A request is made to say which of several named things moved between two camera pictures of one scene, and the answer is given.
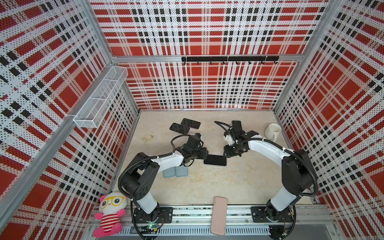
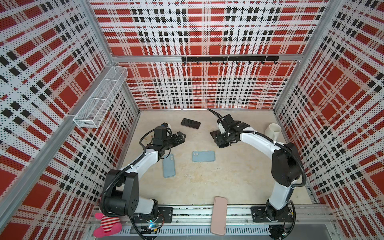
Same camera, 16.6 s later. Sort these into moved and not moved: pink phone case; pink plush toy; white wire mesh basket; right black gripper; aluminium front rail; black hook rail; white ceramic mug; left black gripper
Moved: right black gripper; left black gripper
Not moved: aluminium front rail; black hook rail; pink phone case; white wire mesh basket; white ceramic mug; pink plush toy
